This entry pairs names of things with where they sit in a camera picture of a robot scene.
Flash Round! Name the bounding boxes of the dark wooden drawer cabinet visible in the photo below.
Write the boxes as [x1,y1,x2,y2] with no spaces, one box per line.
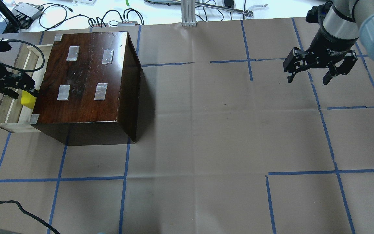
[30,31,142,146]

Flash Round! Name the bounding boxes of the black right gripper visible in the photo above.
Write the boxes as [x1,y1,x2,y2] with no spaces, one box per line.
[283,31,358,85]

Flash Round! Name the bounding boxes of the brown paper table cover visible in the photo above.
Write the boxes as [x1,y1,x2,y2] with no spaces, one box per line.
[0,18,374,234]

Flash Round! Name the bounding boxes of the aluminium frame post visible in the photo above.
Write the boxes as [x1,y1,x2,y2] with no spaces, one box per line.
[181,0,196,27]

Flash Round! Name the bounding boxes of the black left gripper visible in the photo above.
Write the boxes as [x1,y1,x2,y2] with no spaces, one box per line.
[0,65,39,100]

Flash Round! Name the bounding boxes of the black braided cable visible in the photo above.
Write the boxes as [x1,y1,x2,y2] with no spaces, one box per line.
[0,200,61,234]

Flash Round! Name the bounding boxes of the light wooden drawer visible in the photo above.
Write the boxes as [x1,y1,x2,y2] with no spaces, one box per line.
[0,44,53,133]

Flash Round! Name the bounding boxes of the yellow block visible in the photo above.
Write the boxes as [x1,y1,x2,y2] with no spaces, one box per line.
[20,90,37,109]

